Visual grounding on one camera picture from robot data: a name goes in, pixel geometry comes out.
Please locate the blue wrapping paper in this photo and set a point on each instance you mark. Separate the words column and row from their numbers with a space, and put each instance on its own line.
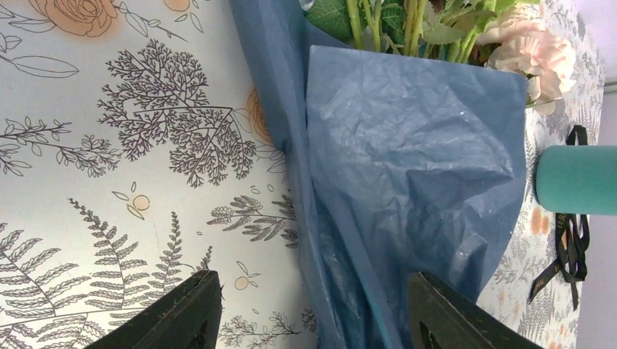
column 395, row 164

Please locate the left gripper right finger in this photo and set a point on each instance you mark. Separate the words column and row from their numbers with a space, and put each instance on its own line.
column 440, row 317

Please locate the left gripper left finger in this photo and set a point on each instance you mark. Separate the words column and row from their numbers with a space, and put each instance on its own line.
column 187, row 317

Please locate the black ribbon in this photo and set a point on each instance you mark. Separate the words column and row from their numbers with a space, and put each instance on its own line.
column 569, row 245

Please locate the artificial flower bouquet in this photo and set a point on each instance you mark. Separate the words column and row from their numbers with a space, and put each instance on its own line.
column 498, row 34

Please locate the teal cylindrical vase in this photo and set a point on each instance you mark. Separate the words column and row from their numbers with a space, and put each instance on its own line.
column 596, row 166

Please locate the floral patterned table mat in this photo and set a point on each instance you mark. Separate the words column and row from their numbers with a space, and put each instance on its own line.
column 135, row 153

